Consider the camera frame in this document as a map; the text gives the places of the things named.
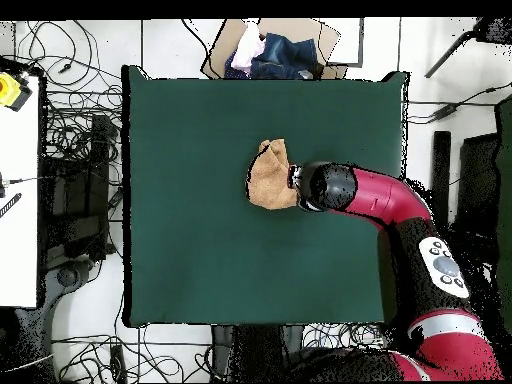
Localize orange terry towel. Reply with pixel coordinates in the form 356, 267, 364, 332
245, 138, 300, 211

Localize black flat panel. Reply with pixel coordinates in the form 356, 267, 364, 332
455, 132, 500, 237

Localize dark green table cloth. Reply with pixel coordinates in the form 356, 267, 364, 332
120, 64, 411, 329

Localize blue denim jeans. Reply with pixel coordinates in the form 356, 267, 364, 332
223, 32, 325, 80

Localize pink garment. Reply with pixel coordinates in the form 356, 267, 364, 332
230, 21, 268, 77

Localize black upright bar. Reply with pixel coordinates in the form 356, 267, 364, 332
432, 130, 452, 231

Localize brown cardboard box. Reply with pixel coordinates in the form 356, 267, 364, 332
200, 17, 349, 80

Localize black equipment stand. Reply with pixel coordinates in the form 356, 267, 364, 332
39, 113, 123, 263

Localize grey round stand base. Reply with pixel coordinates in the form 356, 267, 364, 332
41, 255, 97, 383

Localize black tripod leg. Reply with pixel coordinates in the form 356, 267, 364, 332
423, 16, 512, 79

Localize black power strip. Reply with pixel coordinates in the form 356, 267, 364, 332
109, 344, 128, 384

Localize white desk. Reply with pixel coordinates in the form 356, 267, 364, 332
0, 75, 40, 309

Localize yellow emergency stop button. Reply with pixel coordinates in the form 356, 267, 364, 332
0, 71, 34, 113

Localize black cable tangle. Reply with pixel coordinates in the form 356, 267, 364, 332
301, 322, 387, 350
13, 19, 124, 161
51, 323, 185, 384

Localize black cable with plug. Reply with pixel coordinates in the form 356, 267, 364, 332
407, 81, 512, 123

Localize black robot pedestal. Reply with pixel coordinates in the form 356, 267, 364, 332
209, 324, 306, 384

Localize black ribbed strap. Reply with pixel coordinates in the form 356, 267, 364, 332
0, 192, 23, 220

